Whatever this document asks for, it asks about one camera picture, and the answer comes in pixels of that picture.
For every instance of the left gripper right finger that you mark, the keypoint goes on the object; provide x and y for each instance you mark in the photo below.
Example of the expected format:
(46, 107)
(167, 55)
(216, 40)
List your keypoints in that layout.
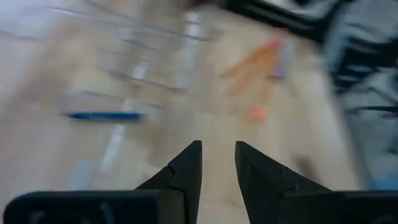
(264, 193)

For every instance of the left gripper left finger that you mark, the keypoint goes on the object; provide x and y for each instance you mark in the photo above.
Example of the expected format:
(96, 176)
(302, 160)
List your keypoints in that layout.
(183, 186)

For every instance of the dark blue pen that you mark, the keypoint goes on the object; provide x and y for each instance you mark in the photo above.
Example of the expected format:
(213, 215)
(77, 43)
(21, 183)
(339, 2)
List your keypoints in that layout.
(105, 116)

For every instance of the grey purple pen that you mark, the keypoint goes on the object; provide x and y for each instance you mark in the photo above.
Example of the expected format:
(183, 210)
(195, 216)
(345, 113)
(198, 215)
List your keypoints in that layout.
(283, 62)

